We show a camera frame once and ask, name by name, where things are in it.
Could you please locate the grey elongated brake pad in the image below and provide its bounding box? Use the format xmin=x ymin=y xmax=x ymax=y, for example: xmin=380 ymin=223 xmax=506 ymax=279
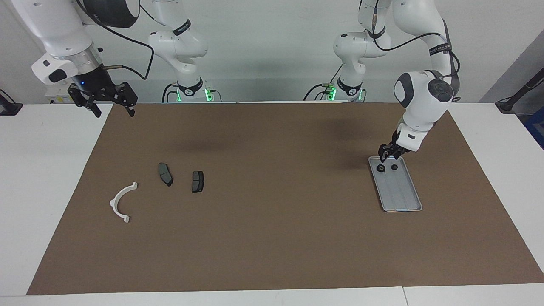
xmin=158 ymin=163 xmax=174 ymax=187

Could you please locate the black base cable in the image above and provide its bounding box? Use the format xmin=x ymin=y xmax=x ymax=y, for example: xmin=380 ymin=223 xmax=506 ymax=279
xmin=162 ymin=83 xmax=179 ymax=103
xmin=304 ymin=64 xmax=343 ymax=101

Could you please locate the white half-ring bracket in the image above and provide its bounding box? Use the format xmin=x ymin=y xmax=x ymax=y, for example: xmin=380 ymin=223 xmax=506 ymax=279
xmin=110 ymin=182 xmax=139 ymax=224

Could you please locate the black table clamp with rod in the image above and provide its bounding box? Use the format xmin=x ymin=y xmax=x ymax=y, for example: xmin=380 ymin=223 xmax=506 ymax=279
xmin=495 ymin=68 xmax=544 ymax=113

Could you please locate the blue crate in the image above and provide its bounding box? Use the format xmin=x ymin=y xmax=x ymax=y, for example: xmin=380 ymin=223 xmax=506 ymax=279
xmin=525 ymin=106 xmax=544 ymax=149

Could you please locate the brown table mat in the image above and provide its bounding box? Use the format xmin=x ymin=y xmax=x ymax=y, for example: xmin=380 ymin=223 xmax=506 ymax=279
xmin=26 ymin=102 xmax=544 ymax=295

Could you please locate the silver metal tray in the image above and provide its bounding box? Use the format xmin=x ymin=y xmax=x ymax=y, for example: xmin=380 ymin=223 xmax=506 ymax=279
xmin=368 ymin=156 xmax=423 ymax=213

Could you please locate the white box yellow label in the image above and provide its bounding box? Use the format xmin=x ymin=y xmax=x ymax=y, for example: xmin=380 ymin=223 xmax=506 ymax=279
xmin=45 ymin=85 xmax=75 ymax=105

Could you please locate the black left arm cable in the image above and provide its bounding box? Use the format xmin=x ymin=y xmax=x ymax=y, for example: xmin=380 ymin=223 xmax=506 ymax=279
xmin=359 ymin=0 xmax=462 ymax=102

